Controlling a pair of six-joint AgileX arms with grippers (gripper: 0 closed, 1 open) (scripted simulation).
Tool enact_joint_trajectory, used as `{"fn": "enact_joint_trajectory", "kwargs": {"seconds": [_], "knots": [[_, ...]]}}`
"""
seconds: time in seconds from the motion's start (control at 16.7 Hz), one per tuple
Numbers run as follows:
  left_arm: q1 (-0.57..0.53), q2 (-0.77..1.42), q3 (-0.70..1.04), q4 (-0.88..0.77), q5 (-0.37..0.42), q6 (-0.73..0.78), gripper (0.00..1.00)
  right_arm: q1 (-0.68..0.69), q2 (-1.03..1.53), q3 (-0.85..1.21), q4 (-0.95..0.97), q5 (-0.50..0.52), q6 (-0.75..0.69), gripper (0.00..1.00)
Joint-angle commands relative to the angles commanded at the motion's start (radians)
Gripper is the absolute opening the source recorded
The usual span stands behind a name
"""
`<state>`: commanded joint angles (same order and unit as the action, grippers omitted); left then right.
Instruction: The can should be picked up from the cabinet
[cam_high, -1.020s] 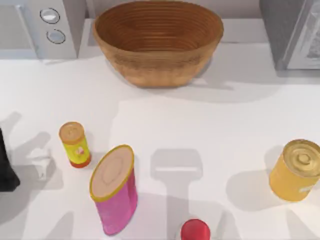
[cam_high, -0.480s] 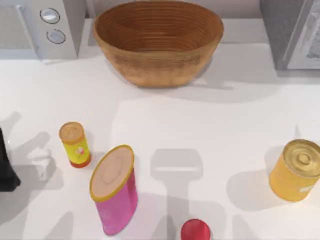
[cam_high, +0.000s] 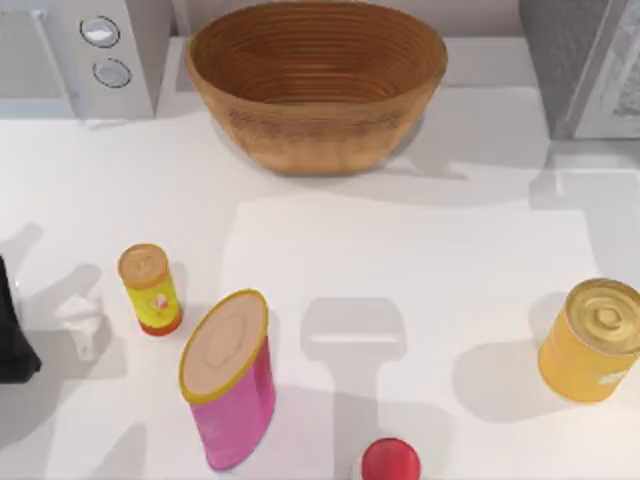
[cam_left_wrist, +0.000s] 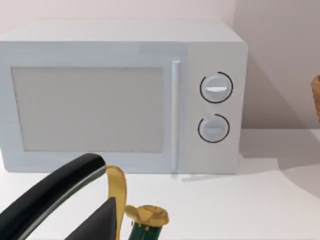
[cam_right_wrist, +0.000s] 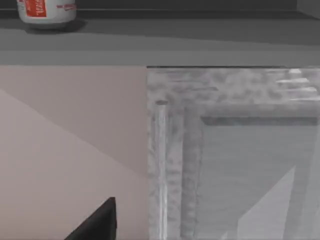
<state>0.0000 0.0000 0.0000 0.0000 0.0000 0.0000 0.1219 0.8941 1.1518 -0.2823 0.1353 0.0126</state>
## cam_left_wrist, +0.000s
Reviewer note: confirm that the black green gold trophy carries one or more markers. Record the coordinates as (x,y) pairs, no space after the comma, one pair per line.
(62,180)

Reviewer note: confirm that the woven brown basket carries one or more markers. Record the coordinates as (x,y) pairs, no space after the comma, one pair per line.
(316,97)

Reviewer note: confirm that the large round microwave knob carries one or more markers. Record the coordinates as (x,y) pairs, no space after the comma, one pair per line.
(216,87)

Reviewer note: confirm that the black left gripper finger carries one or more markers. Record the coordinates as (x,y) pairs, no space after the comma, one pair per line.
(102,225)

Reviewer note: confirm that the small round microwave knob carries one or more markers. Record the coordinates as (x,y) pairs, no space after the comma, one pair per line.
(213,128)

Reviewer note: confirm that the pale microwave oven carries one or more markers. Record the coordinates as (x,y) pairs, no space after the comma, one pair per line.
(215,160)

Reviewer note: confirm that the pale microwave door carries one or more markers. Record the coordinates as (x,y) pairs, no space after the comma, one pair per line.
(87,160)

